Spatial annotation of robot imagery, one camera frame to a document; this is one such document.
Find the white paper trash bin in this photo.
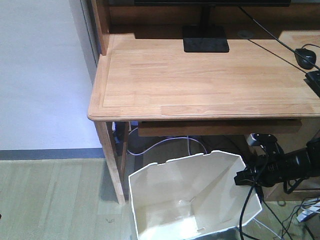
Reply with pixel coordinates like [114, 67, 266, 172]
[128, 150, 262, 240]

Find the wooden drawer cabinet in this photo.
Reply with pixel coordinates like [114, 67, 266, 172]
[259, 117, 320, 202]

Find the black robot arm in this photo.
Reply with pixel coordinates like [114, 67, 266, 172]
[234, 138, 320, 192]

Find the wooden desk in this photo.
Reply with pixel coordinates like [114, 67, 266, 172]
[87, 0, 320, 204]

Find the wooden keyboard tray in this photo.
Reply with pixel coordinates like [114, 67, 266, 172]
[138, 119, 302, 137]

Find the black computer monitor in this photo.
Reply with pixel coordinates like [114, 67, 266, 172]
[134, 0, 291, 53]

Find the grey ethernet cable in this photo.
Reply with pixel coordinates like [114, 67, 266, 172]
[127, 126, 207, 157]

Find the black monitor cable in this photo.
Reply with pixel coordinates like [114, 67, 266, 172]
[239, 6, 320, 71]

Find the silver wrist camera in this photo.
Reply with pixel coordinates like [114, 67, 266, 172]
[246, 133, 277, 150]

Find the black camera cable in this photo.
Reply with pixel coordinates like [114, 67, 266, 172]
[239, 154, 270, 240]

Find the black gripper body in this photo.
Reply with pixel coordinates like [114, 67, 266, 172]
[234, 154, 290, 187]

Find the black computer mouse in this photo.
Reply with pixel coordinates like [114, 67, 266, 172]
[294, 48, 317, 70]

